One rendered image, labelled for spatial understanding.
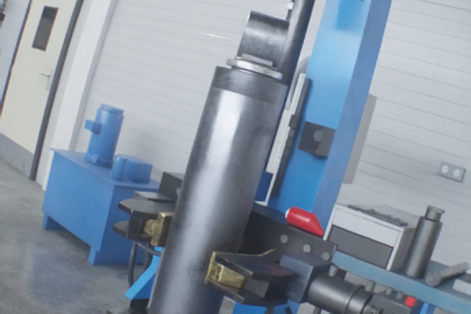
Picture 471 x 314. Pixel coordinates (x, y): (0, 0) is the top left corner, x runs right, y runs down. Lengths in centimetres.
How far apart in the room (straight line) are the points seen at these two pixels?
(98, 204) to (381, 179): 189
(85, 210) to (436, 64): 255
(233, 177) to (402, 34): 229
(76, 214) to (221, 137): 275
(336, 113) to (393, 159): 165
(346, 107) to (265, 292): 75
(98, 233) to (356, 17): 261
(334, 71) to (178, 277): 86
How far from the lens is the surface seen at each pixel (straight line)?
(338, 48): 203
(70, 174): 434
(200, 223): 165
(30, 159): 614
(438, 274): 160
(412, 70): 364
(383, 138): 364
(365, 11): 202
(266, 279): 149
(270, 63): 167
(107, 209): 399
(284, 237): 178
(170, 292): 173
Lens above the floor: 140
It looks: 3 degrees down
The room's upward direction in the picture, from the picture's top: 16 degrees clockwise
